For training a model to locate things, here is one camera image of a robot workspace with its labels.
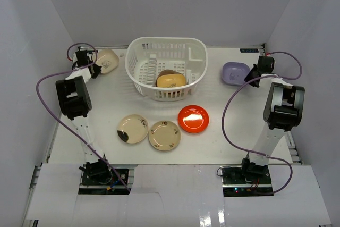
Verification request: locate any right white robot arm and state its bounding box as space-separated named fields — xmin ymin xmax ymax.
xmin=240 ymin=77 xmax=305 ymax=184

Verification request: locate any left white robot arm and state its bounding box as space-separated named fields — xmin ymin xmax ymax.
xmin=56 ymin=50 xmax=112 ymax=184

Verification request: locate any yellow square panda plate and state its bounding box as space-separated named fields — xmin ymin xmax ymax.
xmin=156 ymin=73 xmax=186 ymax=88

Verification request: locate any cream round floral plate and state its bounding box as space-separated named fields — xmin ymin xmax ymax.
xmin=148 ymin=121 xmax=182 ymax=152

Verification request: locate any brown square panda plate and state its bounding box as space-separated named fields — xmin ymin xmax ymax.
xmin=158 ymin=69 xmax=177 ymax=77

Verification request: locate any purple square panda plate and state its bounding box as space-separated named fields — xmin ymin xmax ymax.
xmin=222 ymin=62 xmax=250 ymax=86

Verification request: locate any white plastic dish basket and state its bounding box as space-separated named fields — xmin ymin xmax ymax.
xmin=125 ymin=37 xmax=208 ymax=102

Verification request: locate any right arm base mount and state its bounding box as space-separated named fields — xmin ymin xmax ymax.
xmin=216 ymin=166 xmax=274 ymax=198

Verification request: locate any cream round plate black mark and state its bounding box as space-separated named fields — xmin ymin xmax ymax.
xmin=117 ymin=114 xmax=149 ymax=145

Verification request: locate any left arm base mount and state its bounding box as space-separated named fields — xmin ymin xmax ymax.
xmin=80 ymin=168 xmax=130 ymax=188

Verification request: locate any orange round plate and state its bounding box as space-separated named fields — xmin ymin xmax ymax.
xmin=177 ymin=105 xmax=210 ymax=134

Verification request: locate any cream square panda plate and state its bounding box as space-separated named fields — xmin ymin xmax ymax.
xmin=96 ymin=49 xmax=119 ymax=74

